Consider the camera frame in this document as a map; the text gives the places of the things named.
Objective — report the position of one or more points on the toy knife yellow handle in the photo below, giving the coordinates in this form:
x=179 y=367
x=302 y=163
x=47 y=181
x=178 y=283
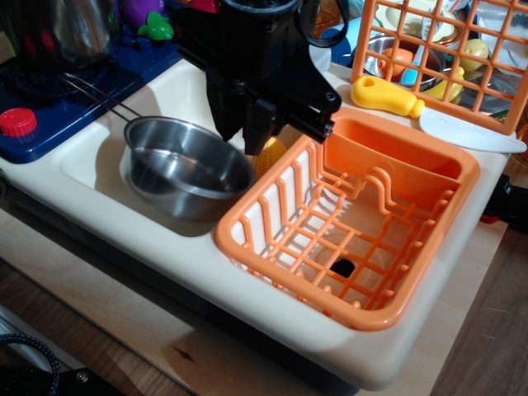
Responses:
x=378 y=94

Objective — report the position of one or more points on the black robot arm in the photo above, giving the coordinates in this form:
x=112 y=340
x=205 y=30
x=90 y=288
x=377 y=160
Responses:
x=259 y=74

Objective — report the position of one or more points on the orange plastic drying rack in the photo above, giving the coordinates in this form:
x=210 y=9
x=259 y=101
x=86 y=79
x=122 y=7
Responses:
x=350 y=226

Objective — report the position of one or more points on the light blue toy cup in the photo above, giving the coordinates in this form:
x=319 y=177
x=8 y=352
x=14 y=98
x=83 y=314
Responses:
x=341 y=53

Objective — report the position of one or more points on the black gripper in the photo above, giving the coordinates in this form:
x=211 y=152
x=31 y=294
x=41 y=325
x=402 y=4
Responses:
x=259 y=74

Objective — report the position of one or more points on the purple toy eggplant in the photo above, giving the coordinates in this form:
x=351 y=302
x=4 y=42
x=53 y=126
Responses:
x=147 y=18

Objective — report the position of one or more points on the cream toy sink unit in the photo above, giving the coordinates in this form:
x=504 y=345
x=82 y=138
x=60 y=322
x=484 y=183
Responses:
x=166 y=289

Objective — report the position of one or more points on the blue toy stove top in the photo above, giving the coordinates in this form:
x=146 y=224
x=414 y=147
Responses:
x=60 y=110

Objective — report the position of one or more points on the yellow toy corn cob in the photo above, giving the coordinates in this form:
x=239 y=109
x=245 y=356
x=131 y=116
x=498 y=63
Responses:
x=273 y=150

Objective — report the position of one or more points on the large steel pot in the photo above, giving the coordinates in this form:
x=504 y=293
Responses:
x=61 y=35

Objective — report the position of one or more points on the red stove knob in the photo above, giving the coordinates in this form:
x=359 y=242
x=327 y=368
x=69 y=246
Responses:
x=17 y=122

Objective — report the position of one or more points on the orange grid basket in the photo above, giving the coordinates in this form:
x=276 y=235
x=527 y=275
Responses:
x=484 y=47

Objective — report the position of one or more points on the steel pan with wire handle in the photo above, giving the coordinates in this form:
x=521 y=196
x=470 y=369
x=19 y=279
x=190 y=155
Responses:
x=176 y=166

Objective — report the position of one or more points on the magenta toy fruit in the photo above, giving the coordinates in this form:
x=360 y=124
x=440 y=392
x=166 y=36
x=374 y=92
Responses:
x=210 y=6

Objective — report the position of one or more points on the black red clamp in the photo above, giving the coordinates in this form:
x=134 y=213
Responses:
x=507 y=203

